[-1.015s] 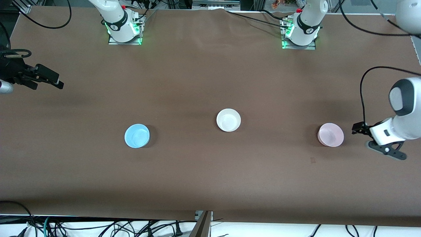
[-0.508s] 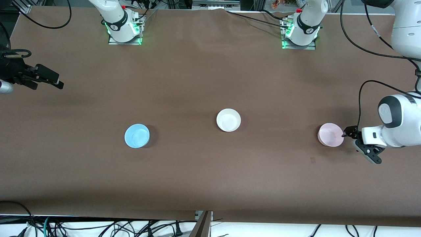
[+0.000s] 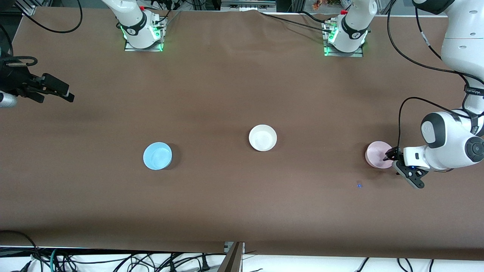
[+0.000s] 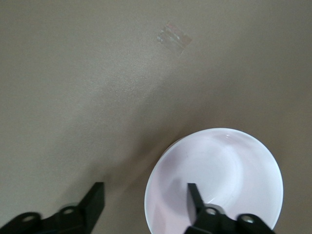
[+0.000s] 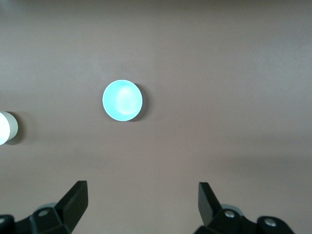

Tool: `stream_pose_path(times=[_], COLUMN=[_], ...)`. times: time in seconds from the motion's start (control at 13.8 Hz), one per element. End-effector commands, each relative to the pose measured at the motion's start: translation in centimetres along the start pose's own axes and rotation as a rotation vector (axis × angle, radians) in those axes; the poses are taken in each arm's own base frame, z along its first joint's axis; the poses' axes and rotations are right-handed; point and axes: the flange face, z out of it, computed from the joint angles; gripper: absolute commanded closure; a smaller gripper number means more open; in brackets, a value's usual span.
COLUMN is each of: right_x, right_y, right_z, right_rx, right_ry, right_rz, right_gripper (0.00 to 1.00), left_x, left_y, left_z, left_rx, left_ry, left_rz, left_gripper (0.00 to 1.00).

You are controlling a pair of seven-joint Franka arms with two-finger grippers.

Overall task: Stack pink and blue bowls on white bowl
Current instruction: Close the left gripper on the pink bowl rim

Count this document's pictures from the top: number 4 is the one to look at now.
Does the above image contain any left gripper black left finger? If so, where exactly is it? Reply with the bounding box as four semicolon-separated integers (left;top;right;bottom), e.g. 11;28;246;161
7;182;106;234

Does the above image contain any clear tape piece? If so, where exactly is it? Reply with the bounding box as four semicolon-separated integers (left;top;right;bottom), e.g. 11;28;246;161
157;21;193;55

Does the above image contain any brown table cover sheet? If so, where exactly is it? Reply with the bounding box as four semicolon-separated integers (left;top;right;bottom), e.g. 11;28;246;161
0;0;312;234

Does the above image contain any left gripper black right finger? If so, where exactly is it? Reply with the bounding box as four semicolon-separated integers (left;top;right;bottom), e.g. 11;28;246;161
184;183;273;234

